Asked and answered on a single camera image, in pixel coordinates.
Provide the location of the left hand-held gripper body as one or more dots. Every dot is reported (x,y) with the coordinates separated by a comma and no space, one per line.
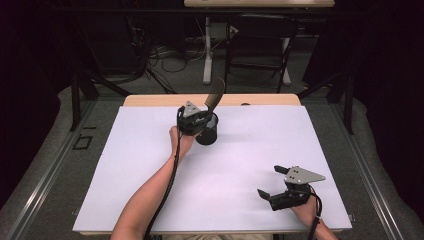
(190,121)

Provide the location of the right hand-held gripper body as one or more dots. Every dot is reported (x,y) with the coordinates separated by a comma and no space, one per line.
(293,195)

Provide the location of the black mesh pen holder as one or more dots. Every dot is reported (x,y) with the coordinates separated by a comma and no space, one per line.
(206,136)

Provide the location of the person's right hand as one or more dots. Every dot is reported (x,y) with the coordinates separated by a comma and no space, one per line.
(306,211)

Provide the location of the person's left hand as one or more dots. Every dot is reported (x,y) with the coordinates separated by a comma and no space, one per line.
(181,143)

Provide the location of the wooden table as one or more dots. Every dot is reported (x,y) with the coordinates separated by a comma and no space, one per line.
(150,100)

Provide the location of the wooden desk with white legs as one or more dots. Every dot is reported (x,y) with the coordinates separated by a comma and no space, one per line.
(207,50)

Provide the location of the black chair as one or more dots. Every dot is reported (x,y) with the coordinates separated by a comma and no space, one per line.
(260,40)

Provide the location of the black metal stand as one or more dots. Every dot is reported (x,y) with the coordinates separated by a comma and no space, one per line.
(343,96)
(83,93)

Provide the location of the aluminium floor rail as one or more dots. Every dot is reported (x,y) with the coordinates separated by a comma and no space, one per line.
(43,186)
(370,186)

